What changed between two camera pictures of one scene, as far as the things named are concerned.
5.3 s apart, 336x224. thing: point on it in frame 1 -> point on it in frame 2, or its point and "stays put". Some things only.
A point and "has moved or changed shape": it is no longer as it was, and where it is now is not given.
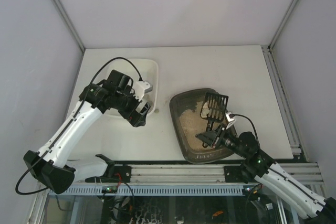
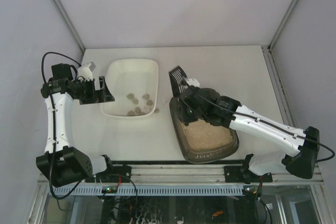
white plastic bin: (141, 70) stays put
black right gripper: (214, 138) -> (186, 100)
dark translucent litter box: (186, 106) stays put
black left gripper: (137, 114) -> (97, 92)
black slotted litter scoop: (213, 108) has moved or changed shape
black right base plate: (234, 174) stays put
